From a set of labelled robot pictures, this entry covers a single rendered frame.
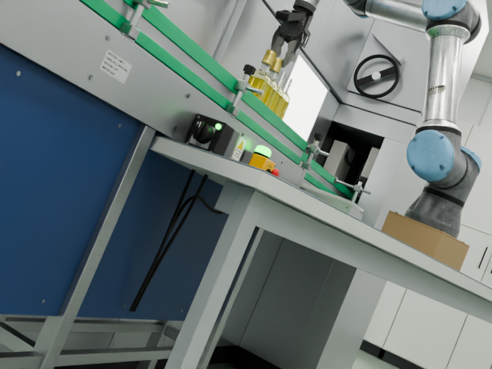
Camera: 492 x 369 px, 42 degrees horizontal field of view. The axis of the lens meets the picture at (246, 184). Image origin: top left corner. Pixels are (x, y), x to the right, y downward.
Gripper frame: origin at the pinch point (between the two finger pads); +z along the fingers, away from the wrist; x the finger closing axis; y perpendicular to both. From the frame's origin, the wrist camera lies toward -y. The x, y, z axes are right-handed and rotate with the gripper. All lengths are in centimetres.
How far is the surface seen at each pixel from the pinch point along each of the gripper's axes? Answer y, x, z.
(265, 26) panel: 5.1, 12.0, -11.4
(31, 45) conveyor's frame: -107, -14, 38
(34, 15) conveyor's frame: -109, -14, 34
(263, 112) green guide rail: -22.2, -13.5, 21.0
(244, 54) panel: 0.0, 12.0, 1.0
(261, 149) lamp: -26.2, -19.0, 31.4
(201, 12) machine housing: -26.7, 15.5, 0.0
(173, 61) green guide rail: -69, -13, 26
